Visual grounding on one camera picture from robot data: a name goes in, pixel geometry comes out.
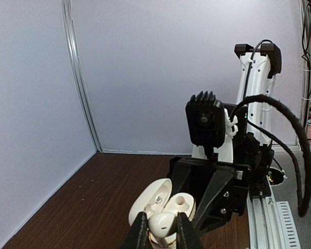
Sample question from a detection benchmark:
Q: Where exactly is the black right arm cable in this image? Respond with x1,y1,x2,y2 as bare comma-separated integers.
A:
230,94,311,218

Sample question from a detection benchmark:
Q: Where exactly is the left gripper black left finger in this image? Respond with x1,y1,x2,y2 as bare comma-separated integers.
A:
120,212,148,249

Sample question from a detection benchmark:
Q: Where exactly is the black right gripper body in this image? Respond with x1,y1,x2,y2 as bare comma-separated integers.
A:
168,157,251,233

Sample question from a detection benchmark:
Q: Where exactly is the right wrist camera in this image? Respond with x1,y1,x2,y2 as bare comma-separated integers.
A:
185,91,238,163

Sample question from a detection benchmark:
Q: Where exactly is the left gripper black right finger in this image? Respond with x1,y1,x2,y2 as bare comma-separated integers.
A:
176,213,204,249

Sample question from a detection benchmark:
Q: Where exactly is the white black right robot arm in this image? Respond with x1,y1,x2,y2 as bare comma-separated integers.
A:
168,40,282,234

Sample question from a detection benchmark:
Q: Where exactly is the white charging case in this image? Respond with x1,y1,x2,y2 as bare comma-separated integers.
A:
128,178,196,248

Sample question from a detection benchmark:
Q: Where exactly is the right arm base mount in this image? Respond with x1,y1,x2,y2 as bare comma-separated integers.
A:
249,145,286,199

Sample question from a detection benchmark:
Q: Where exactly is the aluminium front rail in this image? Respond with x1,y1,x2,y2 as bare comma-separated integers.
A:
247,167,301,249

